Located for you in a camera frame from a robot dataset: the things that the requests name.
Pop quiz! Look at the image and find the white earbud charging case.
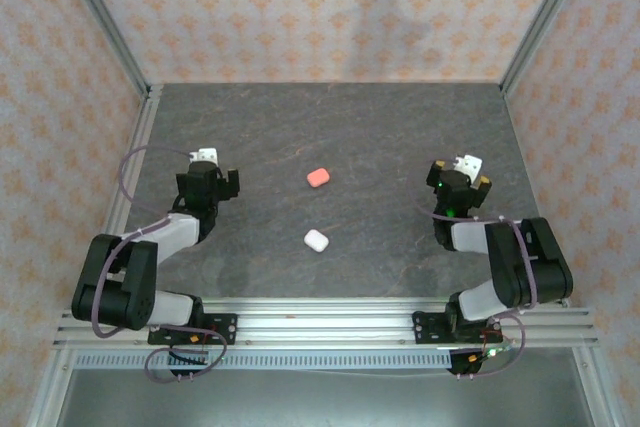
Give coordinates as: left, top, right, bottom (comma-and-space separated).
303, 229, 330, 253

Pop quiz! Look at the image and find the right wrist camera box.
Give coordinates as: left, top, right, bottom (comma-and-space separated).
453, 153, 484, 179

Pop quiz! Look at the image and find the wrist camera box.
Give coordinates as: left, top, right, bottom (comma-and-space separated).
188, 146, 220, 167
453, 153, 484, 179

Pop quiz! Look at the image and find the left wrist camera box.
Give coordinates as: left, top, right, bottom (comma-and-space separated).
188, 146, 220, 167

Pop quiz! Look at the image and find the aluminium table side rail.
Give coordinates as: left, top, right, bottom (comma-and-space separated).
79, 84, 164, 311

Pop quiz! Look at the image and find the wide aluminium mounting rail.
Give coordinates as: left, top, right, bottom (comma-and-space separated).
52, 296, 600, 350

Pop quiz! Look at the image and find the aluminium frame post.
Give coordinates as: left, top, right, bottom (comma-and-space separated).
52, 0, 151, 98
499, 0, 596, 93

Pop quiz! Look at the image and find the grey slotted cable duct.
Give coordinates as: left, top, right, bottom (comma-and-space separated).
74, 350, 454, 371

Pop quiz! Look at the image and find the aluminium lower frame bar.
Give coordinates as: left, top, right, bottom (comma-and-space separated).
572, 346, 624, 427
27, 346, 76, 427

